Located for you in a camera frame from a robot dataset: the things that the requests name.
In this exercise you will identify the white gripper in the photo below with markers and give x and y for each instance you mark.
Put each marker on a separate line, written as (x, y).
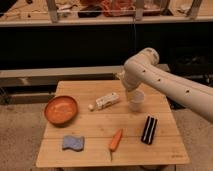
(130, 94)

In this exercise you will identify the white plastic bottle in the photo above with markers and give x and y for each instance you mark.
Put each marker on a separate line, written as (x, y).
(104, 101)

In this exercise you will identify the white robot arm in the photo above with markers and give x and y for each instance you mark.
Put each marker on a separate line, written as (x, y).
(141, 68)

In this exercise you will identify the translucent plastic cup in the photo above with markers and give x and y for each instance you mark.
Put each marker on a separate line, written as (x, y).
(136, 101)

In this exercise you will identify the black striped eraser block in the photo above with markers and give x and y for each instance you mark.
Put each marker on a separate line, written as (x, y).
(149, 130)

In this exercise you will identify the orange carrot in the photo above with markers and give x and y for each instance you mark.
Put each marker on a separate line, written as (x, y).
(115, 142)

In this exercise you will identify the wooden table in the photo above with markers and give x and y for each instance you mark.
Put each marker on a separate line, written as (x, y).
(99, 126)

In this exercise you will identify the orange bowl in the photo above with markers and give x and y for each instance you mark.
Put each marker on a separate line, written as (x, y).
(60, 110)

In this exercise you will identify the blue sponge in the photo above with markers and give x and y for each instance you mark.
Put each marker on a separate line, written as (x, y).
(73, 143)

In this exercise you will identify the grey metal rail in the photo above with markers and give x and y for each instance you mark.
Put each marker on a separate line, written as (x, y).
(51, 76)

